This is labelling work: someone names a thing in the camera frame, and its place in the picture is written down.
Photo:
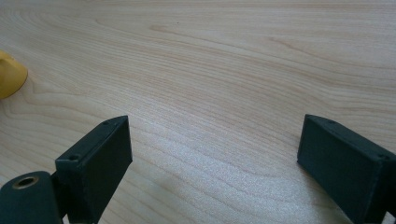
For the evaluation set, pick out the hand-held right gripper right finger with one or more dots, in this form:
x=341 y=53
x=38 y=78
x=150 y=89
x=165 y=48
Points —
x=345 y=169

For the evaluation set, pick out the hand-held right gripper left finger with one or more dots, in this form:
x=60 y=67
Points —
x=99 y=161

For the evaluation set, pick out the white trash bin with face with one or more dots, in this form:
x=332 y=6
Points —
x=11 y=76

